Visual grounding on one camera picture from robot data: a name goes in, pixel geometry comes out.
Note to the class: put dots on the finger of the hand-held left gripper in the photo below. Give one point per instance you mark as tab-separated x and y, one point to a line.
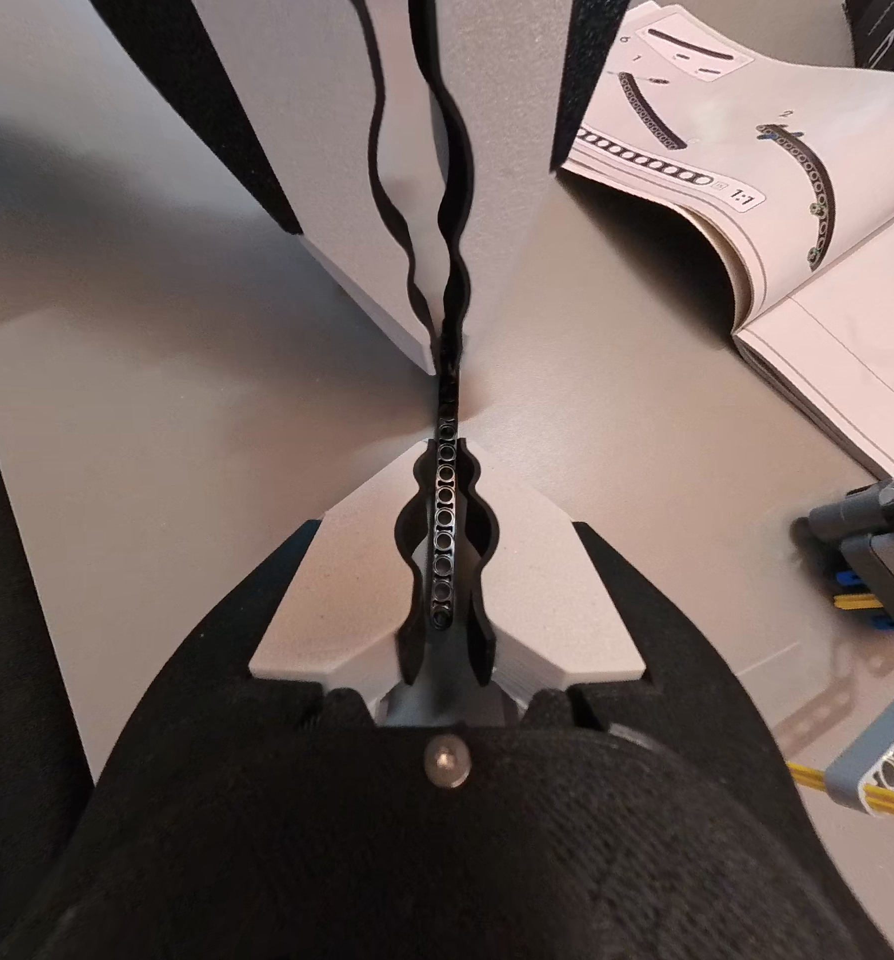
304	135
522	97

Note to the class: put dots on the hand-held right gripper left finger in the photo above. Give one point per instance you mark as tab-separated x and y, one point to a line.
319	600

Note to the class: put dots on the grey toy brick assembly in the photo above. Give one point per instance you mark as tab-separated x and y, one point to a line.
889	562

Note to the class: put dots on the black toy brick beam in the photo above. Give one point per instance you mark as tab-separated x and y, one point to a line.
447	525

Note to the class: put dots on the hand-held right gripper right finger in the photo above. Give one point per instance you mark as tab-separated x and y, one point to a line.
559	600

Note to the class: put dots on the open instruction booklet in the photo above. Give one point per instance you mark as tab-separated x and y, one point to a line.
829	97

